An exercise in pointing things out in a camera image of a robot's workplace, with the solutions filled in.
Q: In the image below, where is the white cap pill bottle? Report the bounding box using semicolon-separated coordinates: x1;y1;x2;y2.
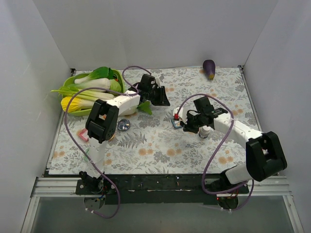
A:
198;126;211;139

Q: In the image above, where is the blue rectangular pill box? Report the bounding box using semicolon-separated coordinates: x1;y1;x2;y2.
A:
171;118;182;129

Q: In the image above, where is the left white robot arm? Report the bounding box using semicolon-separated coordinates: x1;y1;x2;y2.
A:
79;74;170;194

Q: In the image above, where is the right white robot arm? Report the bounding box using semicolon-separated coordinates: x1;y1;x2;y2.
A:
174;94;288;194

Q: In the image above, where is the white radish with leaves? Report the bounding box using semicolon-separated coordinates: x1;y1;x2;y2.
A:
119;101;152;116

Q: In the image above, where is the light green cabbage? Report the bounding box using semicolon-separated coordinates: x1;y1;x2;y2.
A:
108;79;121;95

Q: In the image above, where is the dark blue round pill case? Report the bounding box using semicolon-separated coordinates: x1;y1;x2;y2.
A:
117;118;131;131

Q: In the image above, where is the green bok choy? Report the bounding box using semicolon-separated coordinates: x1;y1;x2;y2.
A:
74;67;114;84

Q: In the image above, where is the floral table mat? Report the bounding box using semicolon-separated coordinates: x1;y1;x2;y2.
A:
48;67;273;175

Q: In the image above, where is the purple eggplant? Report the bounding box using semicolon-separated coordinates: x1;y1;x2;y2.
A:
202;60;216;80

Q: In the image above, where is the green plastic basket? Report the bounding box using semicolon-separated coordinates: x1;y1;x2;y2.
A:
63;69;125;117

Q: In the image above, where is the pink rectangular pill box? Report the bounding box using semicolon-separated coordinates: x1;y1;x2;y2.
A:
78;129;89;142

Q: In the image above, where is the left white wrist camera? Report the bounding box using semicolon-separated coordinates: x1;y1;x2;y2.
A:
155;74;165;87

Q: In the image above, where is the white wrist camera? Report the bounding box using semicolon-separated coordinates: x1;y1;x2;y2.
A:
173;107;189;123
155;74;165;87

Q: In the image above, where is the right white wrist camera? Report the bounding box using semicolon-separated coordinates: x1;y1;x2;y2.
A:
173;107;189;123

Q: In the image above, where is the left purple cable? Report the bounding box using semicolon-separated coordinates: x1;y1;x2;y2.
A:
64;65;153;219

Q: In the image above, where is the purple cable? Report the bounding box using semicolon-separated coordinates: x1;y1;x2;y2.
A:
64;65;153;219
174;94;255;211

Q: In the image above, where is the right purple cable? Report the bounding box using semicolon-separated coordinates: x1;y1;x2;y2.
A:
174;94;255;211

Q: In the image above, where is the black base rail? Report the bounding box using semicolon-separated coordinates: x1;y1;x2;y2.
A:
75;173;246;206

